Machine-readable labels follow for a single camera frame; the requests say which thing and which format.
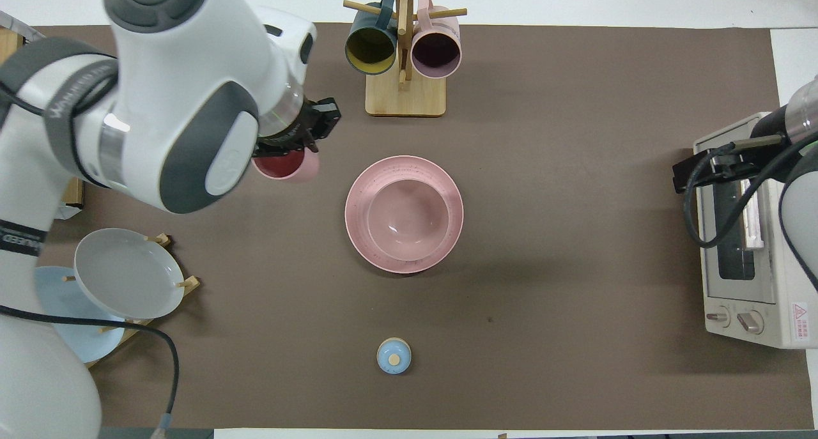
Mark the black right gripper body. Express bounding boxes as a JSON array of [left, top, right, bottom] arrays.
[[672, 105, 796, 194]]

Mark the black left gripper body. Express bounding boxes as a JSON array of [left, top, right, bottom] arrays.
[[252, 97, 341, 158]]

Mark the pink handleless cup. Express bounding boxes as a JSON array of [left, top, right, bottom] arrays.
[[251, 146, 320, 184]]

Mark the pink bowl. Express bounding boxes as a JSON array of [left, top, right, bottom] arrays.
[[366, 179, 449, 261]]

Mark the pink plate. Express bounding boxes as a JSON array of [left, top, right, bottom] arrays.
[[345, 156, 465, 274]]

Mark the wooden mug tree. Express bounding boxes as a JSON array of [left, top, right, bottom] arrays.
[[343, 0, 468, 118]]

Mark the dark teal mug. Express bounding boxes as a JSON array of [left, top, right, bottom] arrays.
[[345, 0, 398, 75]]

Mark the white toaster oven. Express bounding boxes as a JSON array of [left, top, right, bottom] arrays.
[[693, 112, 818, 350]]

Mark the pale pink mug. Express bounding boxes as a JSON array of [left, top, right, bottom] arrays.
[[411, 0, 462, 79]]

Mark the brown table mat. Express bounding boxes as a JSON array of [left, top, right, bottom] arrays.
[[32, 22, 815, 430]]

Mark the wooden plate rack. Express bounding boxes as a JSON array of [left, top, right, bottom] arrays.
[[64, 233, 201, 369]]

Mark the grey plate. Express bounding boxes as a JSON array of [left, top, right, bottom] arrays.
[[73, 228, 186, 320]]

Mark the blue bell with wooden knob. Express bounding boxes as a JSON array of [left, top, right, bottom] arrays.
[[376, 337, 412, 375]]

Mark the light blue plate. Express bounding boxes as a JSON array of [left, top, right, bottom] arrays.
[[35, 266, 128, 363]]

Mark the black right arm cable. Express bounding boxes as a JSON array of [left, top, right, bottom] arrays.
[[683, 129, 818, 249]]

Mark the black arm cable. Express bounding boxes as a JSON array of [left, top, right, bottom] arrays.
[[0, 305, 181, 437], [683, 129, 818, 249]]

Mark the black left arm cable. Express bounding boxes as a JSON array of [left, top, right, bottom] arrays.
[[0, 305, 181, 437]]

